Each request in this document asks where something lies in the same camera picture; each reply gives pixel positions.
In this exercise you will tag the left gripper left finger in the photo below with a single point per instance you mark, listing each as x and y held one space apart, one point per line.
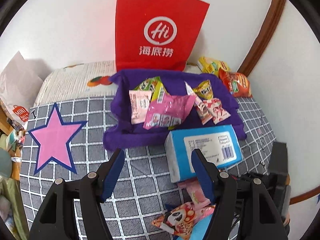
55 218

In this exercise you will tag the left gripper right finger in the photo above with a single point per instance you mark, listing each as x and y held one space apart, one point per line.
259 217

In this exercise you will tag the panda print snack packet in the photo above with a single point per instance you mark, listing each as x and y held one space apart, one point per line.
181 220

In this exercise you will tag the lychee candy white packet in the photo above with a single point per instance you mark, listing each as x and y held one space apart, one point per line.
215 108

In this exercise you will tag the long pink white snack stick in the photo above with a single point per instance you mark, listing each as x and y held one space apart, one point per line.
200 107

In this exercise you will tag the yellow triangular snack packet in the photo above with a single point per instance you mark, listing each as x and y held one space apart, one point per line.
204 90

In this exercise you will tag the magenta snack packet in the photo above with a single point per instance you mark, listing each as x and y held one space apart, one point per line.
167 110

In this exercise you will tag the pink white packet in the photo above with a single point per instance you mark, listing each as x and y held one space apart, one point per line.
140 100

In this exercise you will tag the green triangular snack packet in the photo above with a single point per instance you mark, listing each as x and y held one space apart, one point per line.
149 84

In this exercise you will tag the pale pink peach packet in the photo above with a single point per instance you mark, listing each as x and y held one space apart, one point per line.
195 192

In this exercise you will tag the blue tissue box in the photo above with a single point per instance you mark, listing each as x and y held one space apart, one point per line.
218 144

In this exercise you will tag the pink star sticker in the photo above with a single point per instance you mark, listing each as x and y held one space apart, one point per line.
53 141

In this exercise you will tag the checkered grey tablecloth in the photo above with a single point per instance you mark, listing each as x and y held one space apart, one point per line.
144 189

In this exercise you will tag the orange chips bag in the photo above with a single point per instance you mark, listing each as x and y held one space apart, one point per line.
237 83

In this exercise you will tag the purple towel tray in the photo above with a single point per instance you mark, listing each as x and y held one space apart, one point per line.
127 135

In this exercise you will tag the yellow chips bag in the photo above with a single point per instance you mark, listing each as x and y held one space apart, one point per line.
212 66

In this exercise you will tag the white plastic shopping bag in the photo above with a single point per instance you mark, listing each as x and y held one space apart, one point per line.
19 88

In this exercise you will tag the red paper shopping bag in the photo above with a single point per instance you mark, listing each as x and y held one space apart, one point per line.
157 34

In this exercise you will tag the brown wooden door frame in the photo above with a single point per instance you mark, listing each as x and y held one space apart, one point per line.
264 36

